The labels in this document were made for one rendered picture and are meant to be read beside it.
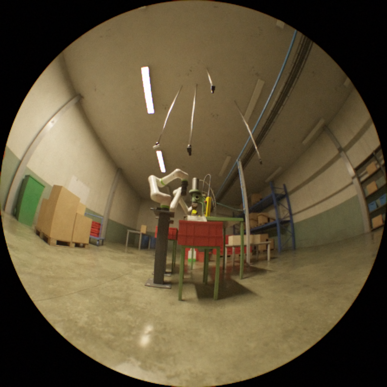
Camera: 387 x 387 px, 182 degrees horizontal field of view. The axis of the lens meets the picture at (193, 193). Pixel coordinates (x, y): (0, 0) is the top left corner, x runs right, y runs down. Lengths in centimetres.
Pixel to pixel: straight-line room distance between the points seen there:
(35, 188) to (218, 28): 544
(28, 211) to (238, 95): 613
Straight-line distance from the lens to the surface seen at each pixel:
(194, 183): 223
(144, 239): 973
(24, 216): 374
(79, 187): 545
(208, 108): 406
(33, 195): 371
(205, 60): 366
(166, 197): 157
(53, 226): 253
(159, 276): 155
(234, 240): 316
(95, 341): 74
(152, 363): 65
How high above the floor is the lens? 55
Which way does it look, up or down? 24 degrees up
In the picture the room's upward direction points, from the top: 3 degrees clockwise
